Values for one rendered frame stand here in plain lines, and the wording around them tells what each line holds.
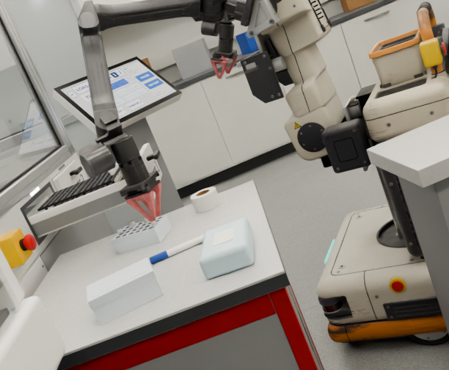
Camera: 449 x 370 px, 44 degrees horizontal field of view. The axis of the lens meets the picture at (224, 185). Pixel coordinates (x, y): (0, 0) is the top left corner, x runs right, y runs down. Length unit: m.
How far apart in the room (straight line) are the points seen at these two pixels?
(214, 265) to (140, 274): 0.14
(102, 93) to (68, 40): 1.94
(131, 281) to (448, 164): 0.66
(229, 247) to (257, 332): 0.16
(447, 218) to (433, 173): 0.13
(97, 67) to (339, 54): 3.53
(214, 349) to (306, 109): 1.06
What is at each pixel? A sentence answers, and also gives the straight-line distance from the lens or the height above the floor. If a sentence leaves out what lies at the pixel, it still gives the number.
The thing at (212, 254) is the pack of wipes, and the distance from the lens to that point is 1.01.
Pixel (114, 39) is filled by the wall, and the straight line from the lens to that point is 5.32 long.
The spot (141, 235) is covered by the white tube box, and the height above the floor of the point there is 0.79.
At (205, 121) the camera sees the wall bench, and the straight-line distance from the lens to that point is 4.64.
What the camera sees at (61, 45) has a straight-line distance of 3.36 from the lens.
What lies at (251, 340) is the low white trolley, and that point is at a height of 0.65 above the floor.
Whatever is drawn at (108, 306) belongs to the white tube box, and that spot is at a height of 0.79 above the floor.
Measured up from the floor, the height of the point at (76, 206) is 0.87.
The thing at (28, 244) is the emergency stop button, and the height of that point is 0.88.
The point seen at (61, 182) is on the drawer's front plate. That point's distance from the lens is 1.89.
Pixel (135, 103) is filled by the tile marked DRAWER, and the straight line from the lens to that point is 2.58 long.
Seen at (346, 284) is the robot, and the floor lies 0.27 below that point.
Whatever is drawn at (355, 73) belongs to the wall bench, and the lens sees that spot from 4.90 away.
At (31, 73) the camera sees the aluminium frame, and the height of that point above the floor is 1.27.
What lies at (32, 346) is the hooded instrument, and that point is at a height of 0.87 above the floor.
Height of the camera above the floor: 1.15
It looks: 14 degrees down
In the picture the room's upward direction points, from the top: 22 degrees counter-clockwise
